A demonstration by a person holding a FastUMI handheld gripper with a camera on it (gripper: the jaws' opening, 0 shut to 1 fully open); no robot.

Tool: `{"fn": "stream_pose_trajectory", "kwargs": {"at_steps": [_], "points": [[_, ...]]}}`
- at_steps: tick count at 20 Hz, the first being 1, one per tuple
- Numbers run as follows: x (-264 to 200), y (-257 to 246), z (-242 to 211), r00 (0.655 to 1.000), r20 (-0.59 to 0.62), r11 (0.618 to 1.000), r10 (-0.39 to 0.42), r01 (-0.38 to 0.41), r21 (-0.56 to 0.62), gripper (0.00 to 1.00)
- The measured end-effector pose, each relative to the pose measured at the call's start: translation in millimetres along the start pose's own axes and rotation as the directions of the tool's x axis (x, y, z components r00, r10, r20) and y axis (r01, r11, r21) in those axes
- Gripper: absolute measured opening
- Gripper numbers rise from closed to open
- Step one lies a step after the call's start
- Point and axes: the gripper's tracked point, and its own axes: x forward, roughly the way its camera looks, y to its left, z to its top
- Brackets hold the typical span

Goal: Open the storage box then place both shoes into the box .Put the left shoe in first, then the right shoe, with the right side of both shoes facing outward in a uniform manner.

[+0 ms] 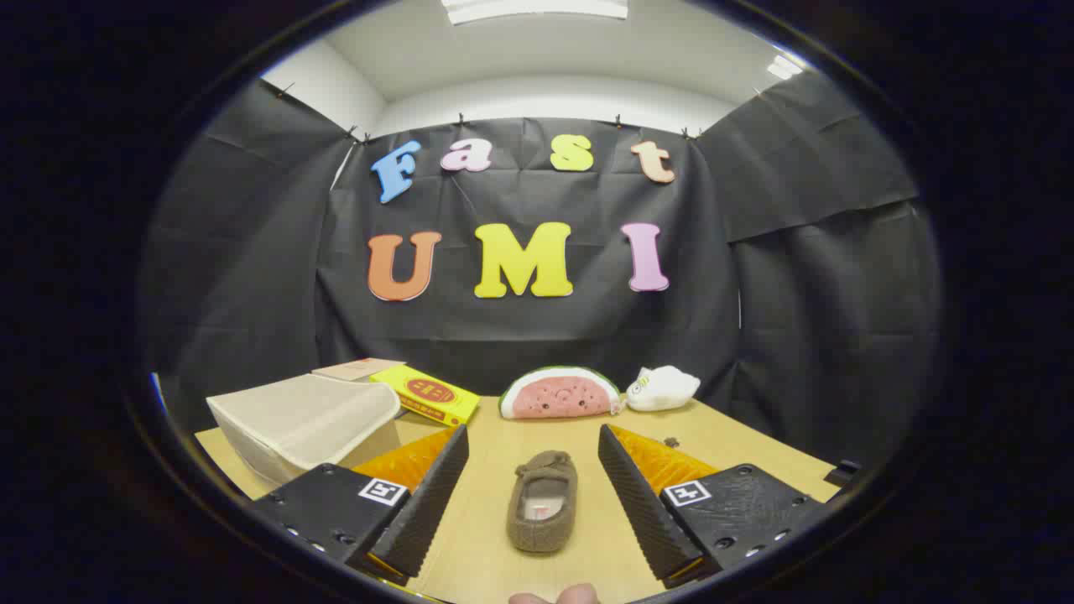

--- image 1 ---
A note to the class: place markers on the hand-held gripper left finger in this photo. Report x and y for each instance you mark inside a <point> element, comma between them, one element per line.
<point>428,495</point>

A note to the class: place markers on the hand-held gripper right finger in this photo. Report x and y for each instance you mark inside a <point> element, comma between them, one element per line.
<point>638,495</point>

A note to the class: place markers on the cream fabric storage box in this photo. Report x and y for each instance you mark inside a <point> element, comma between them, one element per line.
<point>294,419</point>

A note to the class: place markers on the yellow book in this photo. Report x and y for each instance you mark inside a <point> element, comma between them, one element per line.
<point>424,393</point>

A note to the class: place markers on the white plush toy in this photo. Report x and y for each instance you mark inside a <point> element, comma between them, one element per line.
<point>663,390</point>

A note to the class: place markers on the watermelon slice plush toy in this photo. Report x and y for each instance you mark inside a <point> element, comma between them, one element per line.
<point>558,396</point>

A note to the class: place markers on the beige book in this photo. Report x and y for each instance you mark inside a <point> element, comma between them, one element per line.
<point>352,368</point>

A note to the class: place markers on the black table clamp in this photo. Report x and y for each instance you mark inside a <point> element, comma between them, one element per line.
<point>843,472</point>

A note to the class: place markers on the small ceiling light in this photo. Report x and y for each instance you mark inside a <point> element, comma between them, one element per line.
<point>784,67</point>

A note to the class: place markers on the long ceiling light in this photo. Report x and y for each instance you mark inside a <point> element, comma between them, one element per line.
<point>537,8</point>

